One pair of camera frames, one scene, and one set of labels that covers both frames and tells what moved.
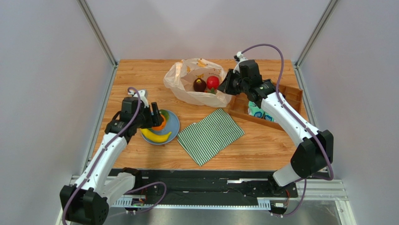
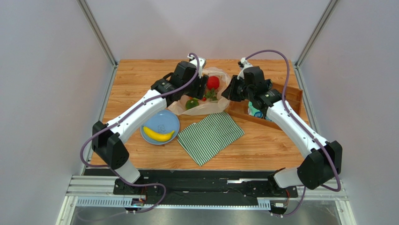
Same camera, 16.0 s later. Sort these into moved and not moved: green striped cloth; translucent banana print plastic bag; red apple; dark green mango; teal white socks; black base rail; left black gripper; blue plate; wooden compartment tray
Moved: dark green mango; left black gripper; translucent banana print plastic bag
Not moved: red apple; black base rail; green striped cloth; teal white socks; wooden compartment tray; blue plate
